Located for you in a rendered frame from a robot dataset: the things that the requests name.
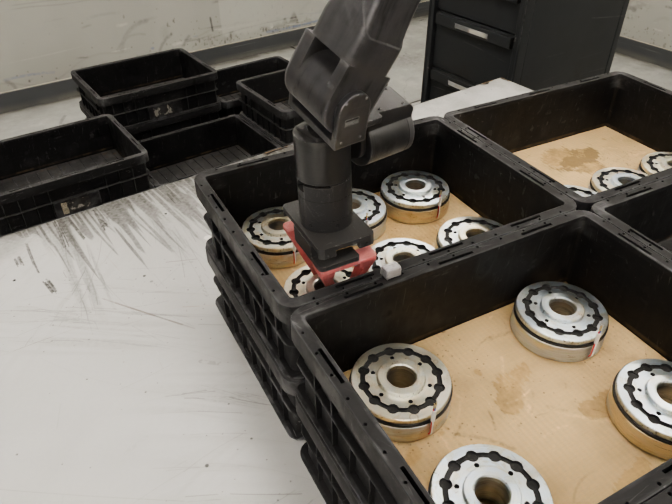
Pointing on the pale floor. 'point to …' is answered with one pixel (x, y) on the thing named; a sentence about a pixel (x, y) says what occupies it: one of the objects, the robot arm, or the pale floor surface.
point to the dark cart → (518, 42)
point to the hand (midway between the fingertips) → (330, 283)
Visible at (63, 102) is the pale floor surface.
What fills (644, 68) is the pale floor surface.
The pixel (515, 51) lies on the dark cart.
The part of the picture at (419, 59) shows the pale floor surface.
